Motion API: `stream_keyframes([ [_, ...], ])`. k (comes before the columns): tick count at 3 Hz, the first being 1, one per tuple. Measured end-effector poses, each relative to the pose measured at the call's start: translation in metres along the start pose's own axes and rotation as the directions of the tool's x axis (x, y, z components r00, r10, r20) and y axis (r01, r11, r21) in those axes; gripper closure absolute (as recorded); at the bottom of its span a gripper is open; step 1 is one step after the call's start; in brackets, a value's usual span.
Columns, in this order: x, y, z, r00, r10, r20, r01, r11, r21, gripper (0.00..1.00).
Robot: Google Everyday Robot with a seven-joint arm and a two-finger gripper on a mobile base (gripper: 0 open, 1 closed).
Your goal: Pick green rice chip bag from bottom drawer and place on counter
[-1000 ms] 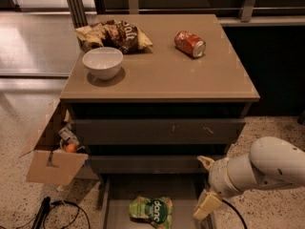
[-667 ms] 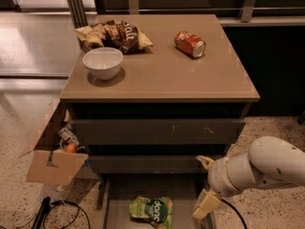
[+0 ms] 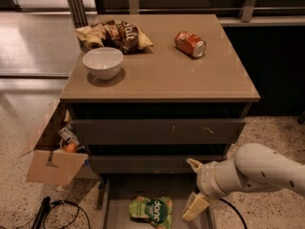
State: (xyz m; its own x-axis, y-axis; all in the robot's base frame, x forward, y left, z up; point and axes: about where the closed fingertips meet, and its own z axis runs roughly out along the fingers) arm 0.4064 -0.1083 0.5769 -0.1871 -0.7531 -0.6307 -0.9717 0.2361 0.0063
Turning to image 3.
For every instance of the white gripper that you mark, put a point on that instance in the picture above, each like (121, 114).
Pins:
(206, 179)

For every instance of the green rice chip bag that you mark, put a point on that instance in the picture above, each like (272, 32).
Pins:
(156, 211)

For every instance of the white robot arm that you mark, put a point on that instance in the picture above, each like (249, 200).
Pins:
(254, 168)

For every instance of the middle grey drawer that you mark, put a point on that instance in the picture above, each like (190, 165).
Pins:
(147, 164)

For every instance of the grey drawer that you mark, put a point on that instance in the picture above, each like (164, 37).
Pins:
(147, 164)
(157, 131)

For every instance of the open bottom drawer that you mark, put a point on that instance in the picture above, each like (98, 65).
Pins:
(120, 190)

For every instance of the grey drawer cabinet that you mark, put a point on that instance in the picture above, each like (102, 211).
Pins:
(165, 83)

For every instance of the top grey drawer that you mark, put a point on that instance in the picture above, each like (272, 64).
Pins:
(157, 131)

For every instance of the brown salt chip bag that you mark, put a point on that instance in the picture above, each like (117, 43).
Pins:
(118, 34)

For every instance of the orange fruit in box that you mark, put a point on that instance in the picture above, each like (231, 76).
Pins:
(71, 148)

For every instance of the small grey packet in box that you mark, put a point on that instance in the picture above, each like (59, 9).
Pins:
(68, 136)

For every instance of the orange soda can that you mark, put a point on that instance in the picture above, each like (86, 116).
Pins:
(190, 44)

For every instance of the open cardboard box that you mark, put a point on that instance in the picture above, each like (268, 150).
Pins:
(50, 163)

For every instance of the white ceramic bowl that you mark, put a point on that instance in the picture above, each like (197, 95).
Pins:
(103, 63)

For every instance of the black bar on floor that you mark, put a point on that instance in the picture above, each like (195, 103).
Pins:
(43, 210)

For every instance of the metal railing frame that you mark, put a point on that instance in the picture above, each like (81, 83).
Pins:
(232, 13)

